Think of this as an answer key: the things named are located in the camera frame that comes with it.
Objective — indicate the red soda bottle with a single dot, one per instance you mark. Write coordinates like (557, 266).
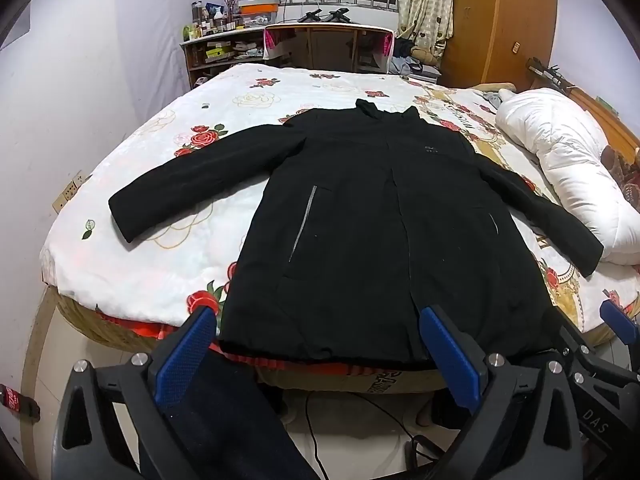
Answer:
(17, 402)

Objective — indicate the red striped bed sheet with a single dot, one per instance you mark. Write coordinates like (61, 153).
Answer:
(150, 327)

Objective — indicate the dark red patterned pillow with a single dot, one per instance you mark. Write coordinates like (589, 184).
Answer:
(622, 165)

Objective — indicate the straw bed mat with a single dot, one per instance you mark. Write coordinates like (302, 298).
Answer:
(85, 317)

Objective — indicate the black coat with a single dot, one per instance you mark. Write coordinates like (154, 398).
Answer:
(360, 240)

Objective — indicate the cluster of bottles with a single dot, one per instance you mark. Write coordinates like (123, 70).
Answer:
(212, 22)

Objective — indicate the black device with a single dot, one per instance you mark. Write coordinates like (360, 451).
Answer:
(547, 75)

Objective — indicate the pile of clothes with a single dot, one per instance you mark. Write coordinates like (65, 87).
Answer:
(415, 57)

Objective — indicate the floral bed blanket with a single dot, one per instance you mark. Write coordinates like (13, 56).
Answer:
(250, 110)

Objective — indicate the heart print curtain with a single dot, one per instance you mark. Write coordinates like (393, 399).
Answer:
(425, 0)

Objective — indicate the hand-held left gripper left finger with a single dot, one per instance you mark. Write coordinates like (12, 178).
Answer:
(185, 355)

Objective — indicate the wooden desk shelf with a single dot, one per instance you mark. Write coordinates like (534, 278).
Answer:
(325, 47)

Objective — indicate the beige wall socket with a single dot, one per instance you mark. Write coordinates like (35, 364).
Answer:
(81, 180)
(66, 197)

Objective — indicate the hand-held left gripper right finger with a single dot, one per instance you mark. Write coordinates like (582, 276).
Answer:
(450, 355)

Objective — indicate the wooden wardrobe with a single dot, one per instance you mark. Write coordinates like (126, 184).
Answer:
(500, 20)

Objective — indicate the pink bag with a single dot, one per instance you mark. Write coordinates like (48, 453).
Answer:
(388, 45)
(272, 42)

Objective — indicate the orange storage box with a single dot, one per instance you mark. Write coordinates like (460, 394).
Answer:
(257, 9)

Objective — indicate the yellow green boxes stack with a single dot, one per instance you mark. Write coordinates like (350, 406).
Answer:
(220, 52)

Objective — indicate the person's dark trouser leg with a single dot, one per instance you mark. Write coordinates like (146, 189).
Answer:
(235, 420)

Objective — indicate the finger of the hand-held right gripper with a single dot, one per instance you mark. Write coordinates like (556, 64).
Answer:
(620, 321)
(600, 370)

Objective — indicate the white duvet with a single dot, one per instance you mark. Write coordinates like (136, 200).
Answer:
(565, 150)

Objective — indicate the grey garment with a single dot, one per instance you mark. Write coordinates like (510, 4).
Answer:
(495, 99)

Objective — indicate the black clamp tool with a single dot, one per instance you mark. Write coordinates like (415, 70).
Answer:
(311, 16)
(337, 15)

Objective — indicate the wooden headboard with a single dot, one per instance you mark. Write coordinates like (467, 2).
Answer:
(615, 125)

